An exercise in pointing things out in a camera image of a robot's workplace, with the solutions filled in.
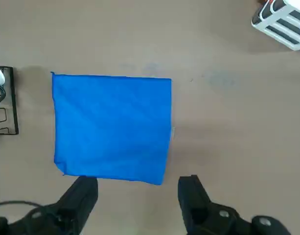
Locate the blue microfibre towel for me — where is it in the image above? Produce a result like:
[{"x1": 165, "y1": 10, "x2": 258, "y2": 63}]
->
[{"x1": 50, "y1": 71, "x2": 173, "y2": 186}]

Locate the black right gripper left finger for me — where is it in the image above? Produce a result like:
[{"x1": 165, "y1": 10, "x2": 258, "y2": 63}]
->
[{"x1": 0, "y1": 176, "x2": 99, "y2": 235}]

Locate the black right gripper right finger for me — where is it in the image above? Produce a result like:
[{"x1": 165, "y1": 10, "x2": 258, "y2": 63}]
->
[{"x1": 177, "y1": 174, "x2": 291, "y2": 235}]

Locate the black wire cup rack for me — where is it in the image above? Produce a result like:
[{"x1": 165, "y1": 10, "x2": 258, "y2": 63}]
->
[{"x1": 0, "y1": 65, "x2": 20, "y2": 138}]

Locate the white stacked drawer box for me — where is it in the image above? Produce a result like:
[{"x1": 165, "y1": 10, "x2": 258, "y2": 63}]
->
[{"x1": 251, "y1": 0, "x2": 300, "y2": 51}]

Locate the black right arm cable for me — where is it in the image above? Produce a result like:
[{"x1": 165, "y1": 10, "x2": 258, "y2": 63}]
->
[{"x1": 0, "y1": 200, "x2": 46, "y2": 213}]

